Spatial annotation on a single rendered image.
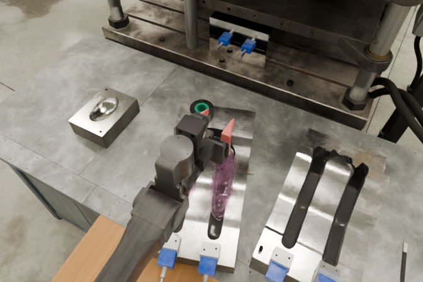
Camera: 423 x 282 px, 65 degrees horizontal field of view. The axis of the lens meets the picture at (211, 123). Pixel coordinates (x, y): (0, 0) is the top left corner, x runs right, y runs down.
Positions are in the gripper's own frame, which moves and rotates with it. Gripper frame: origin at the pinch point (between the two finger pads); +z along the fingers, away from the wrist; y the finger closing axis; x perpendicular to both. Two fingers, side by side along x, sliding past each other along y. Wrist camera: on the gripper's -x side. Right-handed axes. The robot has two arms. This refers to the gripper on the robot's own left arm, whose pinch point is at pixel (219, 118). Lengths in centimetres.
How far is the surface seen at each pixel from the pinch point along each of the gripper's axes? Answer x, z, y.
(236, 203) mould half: 31.3, -1.3, -7.3
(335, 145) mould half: 32, 33, -28
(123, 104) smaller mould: 32, 17, 45
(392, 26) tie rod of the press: 2, 59, -31
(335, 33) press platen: 14, 67, -15
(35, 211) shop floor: 120, -12, 105
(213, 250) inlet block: 31.7, -16.1, -7.1
